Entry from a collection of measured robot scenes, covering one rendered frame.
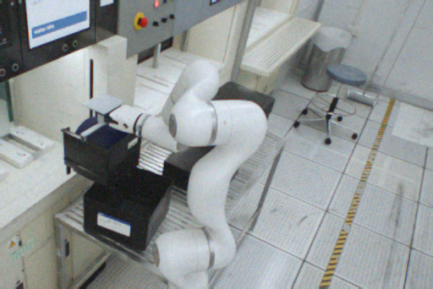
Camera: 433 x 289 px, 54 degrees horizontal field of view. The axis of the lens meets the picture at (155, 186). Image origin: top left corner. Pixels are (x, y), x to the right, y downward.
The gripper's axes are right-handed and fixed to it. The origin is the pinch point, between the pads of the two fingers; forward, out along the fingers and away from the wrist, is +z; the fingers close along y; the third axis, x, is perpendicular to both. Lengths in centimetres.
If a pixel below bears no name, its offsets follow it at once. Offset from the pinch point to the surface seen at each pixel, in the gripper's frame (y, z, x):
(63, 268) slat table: -13, 10, -81
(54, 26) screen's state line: -7.5, 15.0, 26.2
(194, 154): 51, -17, -38
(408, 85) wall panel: 427, -104, -101
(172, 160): 39, -12, -38
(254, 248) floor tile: 100, -52, -124
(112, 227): -10.6, -14.1, -42.1
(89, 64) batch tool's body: 14.8, 19.1, 5.8
